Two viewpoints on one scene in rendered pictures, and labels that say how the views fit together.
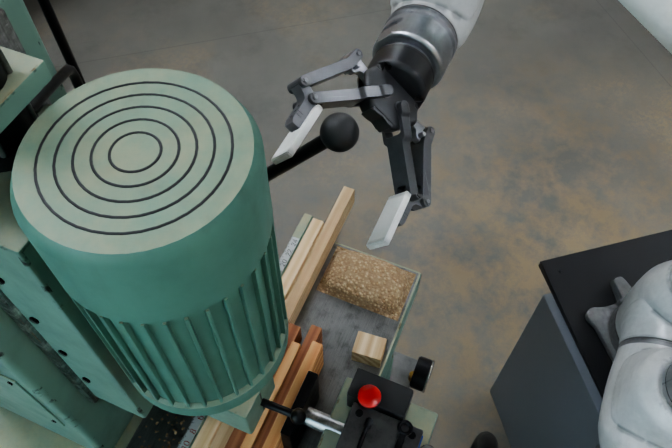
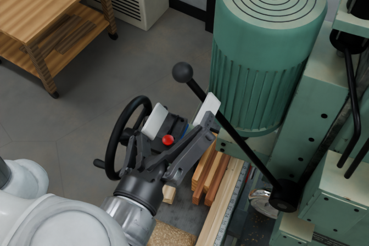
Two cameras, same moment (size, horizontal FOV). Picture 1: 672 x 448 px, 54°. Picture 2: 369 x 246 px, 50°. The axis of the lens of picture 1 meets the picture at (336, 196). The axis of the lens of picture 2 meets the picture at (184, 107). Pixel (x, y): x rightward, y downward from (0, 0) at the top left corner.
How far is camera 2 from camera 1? 0.79 m
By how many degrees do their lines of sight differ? 69
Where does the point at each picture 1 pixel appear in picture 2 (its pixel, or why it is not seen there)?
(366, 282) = (165, 230)
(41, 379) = not seen: hidden behind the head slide
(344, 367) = (179, 188)
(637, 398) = (24, 182)
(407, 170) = (141, 141)
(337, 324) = (183, 213)
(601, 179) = not seen: outside the picture
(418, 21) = (118, 214)
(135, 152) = not seen: outside the picture
